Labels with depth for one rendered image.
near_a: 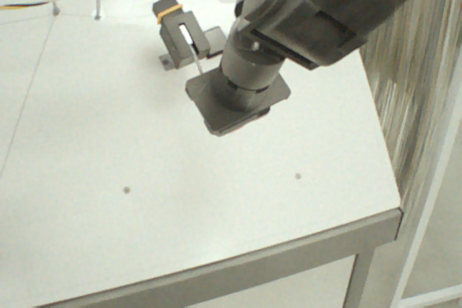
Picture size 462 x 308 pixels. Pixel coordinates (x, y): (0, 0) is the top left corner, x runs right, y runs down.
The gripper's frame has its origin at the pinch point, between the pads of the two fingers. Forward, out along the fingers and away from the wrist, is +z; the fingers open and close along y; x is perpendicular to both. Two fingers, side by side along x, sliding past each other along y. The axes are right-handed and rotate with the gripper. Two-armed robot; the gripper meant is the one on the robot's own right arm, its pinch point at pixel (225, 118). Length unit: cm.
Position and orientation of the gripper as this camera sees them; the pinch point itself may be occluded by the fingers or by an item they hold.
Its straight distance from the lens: 60.4
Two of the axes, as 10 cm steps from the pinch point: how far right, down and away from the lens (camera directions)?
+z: -1.7, 3.4, 9.3
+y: -8.5, 4.2, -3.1
